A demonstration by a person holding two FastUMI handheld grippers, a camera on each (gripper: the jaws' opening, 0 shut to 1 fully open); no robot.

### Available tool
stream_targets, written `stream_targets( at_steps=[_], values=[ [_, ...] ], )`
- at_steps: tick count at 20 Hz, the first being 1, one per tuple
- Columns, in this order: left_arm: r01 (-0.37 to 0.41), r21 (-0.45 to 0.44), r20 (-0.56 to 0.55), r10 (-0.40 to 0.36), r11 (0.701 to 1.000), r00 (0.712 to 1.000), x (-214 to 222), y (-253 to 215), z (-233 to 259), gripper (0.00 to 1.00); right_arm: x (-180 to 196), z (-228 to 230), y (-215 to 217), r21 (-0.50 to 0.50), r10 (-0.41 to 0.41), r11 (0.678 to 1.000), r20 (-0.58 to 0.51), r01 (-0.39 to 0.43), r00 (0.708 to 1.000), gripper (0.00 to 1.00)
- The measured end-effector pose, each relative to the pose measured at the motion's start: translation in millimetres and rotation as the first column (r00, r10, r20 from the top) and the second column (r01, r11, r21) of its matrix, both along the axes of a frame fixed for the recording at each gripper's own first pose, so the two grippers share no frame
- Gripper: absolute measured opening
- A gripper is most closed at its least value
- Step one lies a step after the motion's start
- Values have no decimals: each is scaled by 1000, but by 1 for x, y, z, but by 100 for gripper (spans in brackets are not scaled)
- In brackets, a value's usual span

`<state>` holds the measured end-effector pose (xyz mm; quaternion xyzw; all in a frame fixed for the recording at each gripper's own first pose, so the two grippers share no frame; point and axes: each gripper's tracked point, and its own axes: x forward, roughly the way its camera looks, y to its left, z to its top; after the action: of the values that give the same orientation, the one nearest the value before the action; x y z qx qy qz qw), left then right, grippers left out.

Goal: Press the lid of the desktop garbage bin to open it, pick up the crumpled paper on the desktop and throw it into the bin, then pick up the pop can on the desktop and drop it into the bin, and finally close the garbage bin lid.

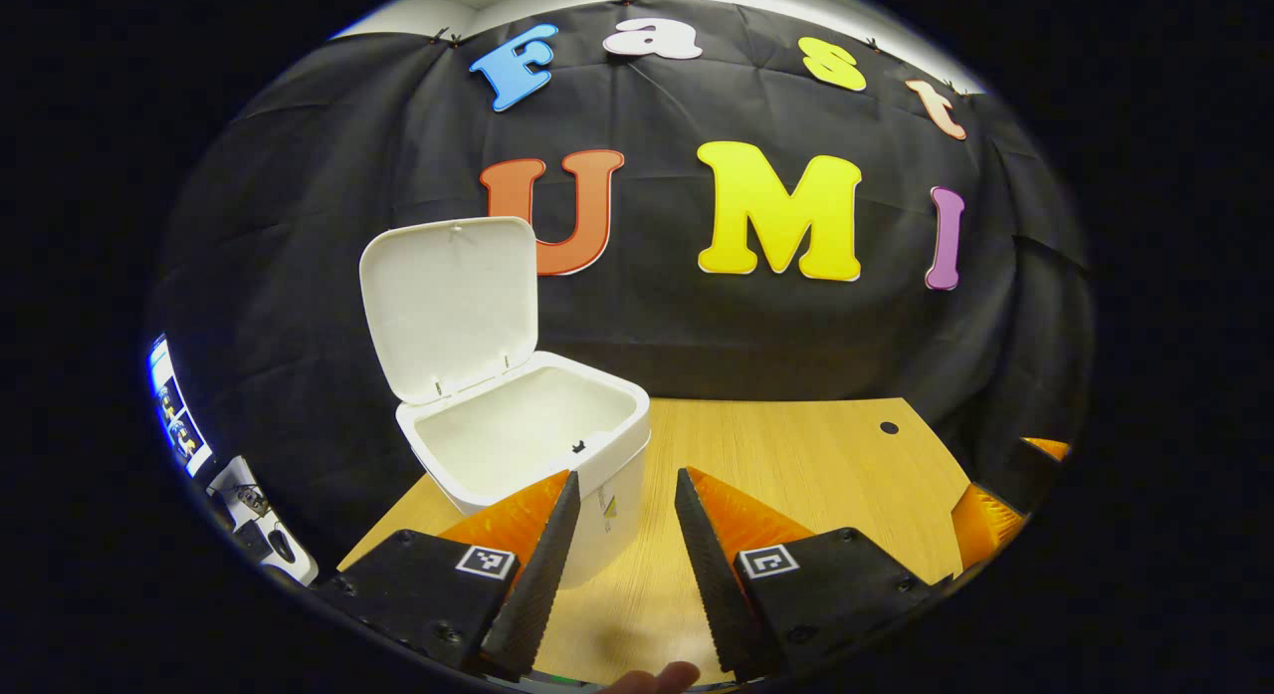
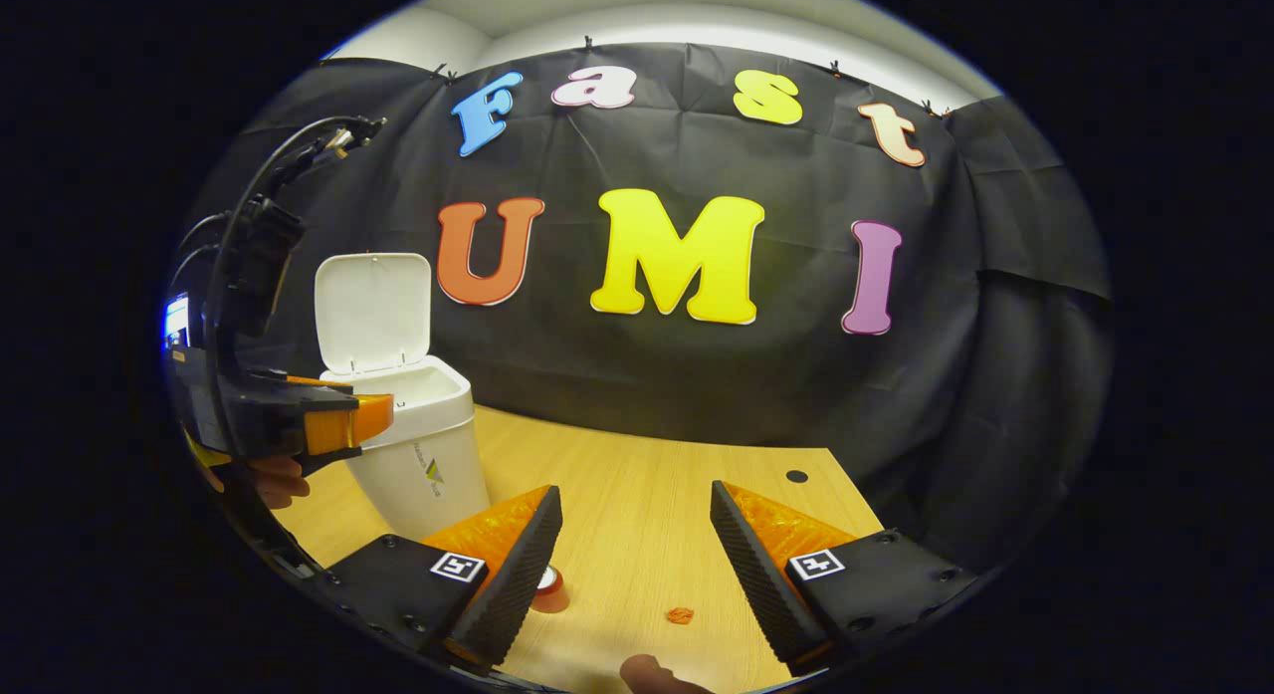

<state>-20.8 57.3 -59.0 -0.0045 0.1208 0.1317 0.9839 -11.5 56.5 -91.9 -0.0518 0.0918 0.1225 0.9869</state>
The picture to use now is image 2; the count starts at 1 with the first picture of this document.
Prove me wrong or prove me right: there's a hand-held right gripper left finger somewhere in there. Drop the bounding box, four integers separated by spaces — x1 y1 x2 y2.
320 483 564 675

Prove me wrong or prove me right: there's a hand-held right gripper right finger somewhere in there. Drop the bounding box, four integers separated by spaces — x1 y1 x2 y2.
709 480 996 678

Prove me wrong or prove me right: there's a red pop can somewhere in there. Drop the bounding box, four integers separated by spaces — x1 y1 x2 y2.
531 565 571 615

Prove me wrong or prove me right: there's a white desktop garbage bin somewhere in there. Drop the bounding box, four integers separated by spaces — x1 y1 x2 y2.
314 253 492 544

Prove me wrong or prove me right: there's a wooden desktop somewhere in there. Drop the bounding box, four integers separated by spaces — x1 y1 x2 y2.
269 403 887 694

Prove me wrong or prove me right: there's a black backdrop cloth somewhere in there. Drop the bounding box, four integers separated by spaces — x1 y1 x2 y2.
174 42 1114 576

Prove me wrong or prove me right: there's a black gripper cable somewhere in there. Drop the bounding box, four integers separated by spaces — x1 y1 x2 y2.
204 115 389 376

